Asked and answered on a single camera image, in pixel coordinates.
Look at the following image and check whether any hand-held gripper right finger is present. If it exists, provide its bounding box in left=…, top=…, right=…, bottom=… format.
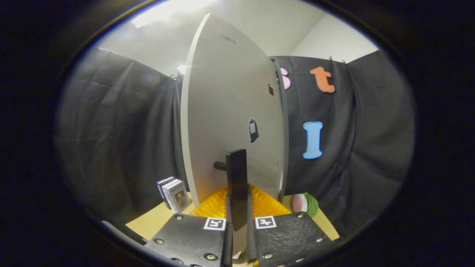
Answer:
left=246, top=184, right=340, bottom=267

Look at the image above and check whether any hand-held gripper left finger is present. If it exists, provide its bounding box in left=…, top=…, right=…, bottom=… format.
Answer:
left=145, top=185, right=233, bottom=267

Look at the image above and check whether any grey shoe cabinet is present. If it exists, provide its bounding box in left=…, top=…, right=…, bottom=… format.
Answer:
left=269, top=56, right=291, bottom=204

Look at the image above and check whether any white shoe cabinet door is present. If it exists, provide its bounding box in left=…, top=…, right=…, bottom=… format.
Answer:
left=180, top=13, right=286, bottom=232

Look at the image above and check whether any watermelon slice toy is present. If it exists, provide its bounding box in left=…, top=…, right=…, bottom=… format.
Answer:
left=292, top=192, right=319, bottom=218

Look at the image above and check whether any white book with photo cover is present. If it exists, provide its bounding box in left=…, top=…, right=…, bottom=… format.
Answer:
left=162, top=179, right=192, bottom=214

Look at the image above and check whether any black backdrop cloth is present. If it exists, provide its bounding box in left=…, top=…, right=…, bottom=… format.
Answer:
left=56, top=46, right=415, bottom=238

